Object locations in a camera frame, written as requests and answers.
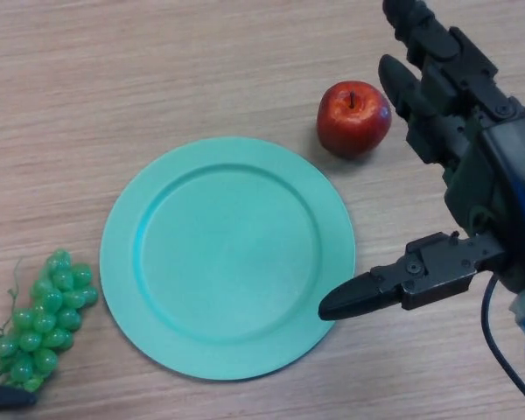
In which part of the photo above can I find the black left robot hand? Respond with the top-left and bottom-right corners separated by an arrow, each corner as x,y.
0,383 -> 38,410

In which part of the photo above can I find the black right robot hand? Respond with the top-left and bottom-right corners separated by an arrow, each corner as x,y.
318,0 -> 525,322

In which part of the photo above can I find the green grape bunch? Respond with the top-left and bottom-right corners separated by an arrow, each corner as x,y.
0,248 -> 100,393

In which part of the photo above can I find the green round plate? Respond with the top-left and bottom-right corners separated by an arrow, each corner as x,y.
99,136 -> 356,382

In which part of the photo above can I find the red apple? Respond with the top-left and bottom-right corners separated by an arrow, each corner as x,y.
317,80 -> 393,158

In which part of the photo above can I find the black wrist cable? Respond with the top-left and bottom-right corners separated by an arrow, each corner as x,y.
480,275 -> 525,415

